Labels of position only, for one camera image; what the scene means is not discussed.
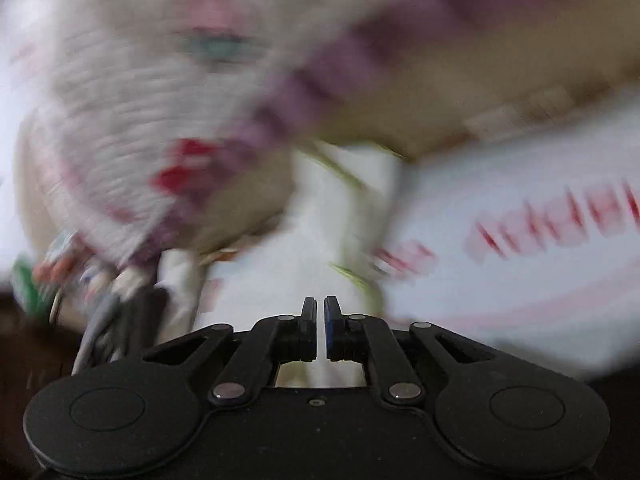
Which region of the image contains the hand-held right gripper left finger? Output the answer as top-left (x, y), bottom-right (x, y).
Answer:
top-left (142, 296), bottom-right (318, 407)

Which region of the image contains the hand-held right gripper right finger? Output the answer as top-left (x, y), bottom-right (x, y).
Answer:
top-left (324, 295), bottom-right (501, 405)

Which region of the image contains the white sweatshirt with green trim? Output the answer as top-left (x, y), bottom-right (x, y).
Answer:
top-left (195, 142), bottom-right (406, 391)

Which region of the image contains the grey fleece garment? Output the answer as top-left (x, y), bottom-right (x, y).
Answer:
top-left (75, 290), bottom-right (121, 373)

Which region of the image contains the cream folded garment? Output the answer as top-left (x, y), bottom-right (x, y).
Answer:
top-left (157, 250), bottom-right (206, 331)

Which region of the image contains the checkered rug with dog print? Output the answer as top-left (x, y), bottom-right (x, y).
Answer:
top-left (200, 95), bottom-right (640, 381)

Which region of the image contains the quilted bedspread with purple ruffle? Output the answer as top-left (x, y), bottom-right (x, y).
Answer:
top-left (15, 0), bottom-right (551, 271)

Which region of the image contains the beige bed base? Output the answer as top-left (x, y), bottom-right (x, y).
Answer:
top-left (320, 0), bottom-right (640, 161)

